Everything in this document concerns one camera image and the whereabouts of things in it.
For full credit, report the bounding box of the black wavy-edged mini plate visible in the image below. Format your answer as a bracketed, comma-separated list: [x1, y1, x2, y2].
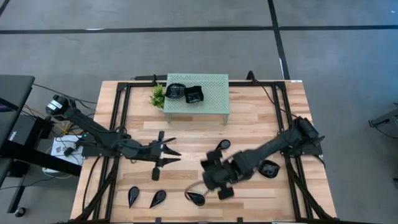
[257, 159, 280, 179]

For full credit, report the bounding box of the black desk top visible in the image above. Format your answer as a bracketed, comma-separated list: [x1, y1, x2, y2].
[0, 74, 35, 150]

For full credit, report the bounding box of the black metal table frame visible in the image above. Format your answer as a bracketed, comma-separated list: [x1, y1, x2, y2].
[73, 73, 338, 224]

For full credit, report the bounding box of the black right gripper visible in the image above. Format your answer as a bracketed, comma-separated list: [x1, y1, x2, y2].
[201, 151, 259, 200]

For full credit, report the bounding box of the black teardrop mini plate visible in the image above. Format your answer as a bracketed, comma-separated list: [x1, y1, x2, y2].
[127, 185, 141, 209]
[185, 191, 206, 207]
[215, 139, 231, 152]
[149, 189, 167, 209]

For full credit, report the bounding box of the white power box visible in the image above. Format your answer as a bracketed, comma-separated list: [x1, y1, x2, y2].
[43, 134, 84, 175]

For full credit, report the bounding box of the black computer box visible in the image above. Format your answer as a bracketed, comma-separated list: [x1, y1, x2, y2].
[6, 114, 53, 147]

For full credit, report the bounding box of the black square mini plate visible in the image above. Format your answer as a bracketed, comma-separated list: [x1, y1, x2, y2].
[183, 85, 205, 105]

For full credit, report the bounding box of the black desk leg frame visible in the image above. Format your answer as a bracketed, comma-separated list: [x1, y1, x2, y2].
[0, 144, 83, 218]

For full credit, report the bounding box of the thin black floor cable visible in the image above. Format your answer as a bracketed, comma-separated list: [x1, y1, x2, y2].
[32, 82, 98, 105]

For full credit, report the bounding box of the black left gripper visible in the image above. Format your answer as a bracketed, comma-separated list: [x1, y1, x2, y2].
[129, 130, 182, 182]

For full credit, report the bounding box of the green plant in white pot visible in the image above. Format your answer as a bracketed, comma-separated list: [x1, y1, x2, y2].
[149, 83, 166, 110]

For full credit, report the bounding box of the black round mini plate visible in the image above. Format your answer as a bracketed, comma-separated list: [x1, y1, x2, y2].
[165, 83, 187, 100]

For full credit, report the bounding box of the green perforated mini table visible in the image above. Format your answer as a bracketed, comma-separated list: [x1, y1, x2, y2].
[162, 73, 231, 126]

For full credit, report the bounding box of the dark cable on table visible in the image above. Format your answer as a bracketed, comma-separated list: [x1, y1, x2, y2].
[248, 70, 301, 121]

